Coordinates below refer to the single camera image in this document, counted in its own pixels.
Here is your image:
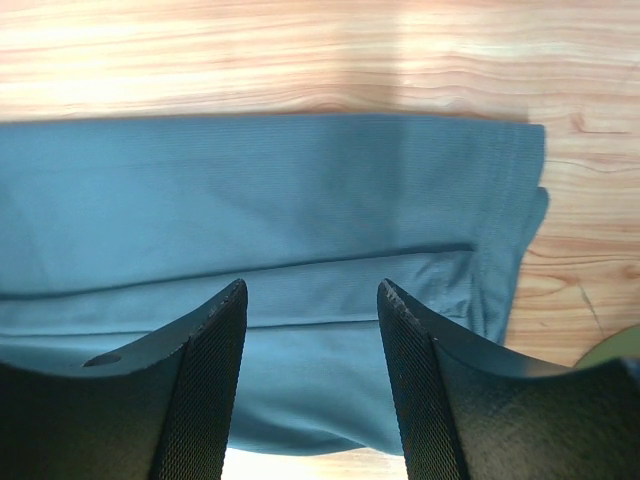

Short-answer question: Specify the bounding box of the green plastic basket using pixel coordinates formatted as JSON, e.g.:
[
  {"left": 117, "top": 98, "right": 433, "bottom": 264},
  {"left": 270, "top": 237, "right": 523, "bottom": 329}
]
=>
[{"left": 575, "top": 325, "right": 640, "bottom": 369}]

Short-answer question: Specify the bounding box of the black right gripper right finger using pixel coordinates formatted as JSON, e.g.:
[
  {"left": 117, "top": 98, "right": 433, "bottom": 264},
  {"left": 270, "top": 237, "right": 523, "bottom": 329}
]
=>
[{"left": 377, "top": 280, "right": 639, "bottom": 479}]

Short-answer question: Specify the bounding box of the grey t-shirt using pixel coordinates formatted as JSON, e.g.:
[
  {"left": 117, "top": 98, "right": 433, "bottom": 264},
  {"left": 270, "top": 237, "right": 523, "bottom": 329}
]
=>
[{"left": 1, "top": 114, "right": 548, "bottom": 455}]

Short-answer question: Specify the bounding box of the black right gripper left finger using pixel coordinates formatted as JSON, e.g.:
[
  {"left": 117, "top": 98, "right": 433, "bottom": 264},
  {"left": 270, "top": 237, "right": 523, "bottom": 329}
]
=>
[{"left": 1, "top": 280, "right": 248, "bottom": 479}]

